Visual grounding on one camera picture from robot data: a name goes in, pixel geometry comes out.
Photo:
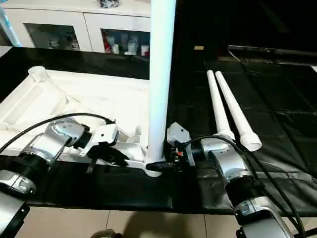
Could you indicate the dark rounded foot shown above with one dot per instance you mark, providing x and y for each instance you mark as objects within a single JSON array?
[{"x": 106, "y": 233}]

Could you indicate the white plastic table leg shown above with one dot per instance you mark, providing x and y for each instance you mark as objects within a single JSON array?
[
  {"x": 162, "y": 62},
  {"x": 218, "y": 104},
  {"x": 235, "y": 106}
]

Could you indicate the small yellow label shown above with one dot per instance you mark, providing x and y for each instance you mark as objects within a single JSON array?
[{"x": 199, "y": 47}]

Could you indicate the light blue plastic pack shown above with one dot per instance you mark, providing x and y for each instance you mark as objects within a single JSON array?
[{"x": 10, "y": 27}]

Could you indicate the white plastic table top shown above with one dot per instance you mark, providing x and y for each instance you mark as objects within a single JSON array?
[{"x": 86, "y": 99}]

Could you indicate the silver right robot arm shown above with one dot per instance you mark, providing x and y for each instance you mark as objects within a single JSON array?
[{"x": 232, "y": 161}]

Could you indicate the white flat strip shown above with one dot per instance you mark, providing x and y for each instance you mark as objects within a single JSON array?
[{"x": 314, "y": 68}]

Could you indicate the white glass door cabinet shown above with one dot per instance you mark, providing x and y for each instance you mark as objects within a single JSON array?
[{"x": 86, "y": 24}]

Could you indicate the red white bottle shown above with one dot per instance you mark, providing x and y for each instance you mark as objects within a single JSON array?
[{"x": 108, "y": 45}]

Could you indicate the small white jar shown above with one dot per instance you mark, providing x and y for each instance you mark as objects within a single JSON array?
[{"x": 144, "y": 50}]

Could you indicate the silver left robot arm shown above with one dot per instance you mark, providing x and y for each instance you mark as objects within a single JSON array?
[{"x": 62, "y": 134}]

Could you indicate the black work mat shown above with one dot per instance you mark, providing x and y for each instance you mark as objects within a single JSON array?
[{"x": 247, "y": 99}]

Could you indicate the black long rail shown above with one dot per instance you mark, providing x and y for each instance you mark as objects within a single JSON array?
[{"x": 272, "y": 49}]

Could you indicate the black box with label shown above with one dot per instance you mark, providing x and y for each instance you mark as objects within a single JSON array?
[{"x": 198, "y": 22}]

